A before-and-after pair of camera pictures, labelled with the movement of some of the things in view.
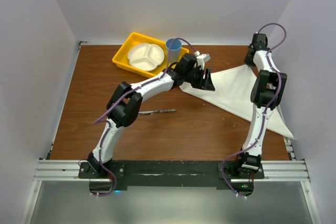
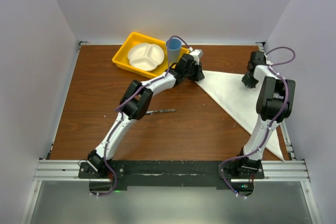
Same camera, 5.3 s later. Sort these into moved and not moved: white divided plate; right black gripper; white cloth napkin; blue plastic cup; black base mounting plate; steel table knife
Moved: white cloth napkin; right black gripper
Not moved: white divided plate; steel table knife; black base mounting plate; blue plastic cup
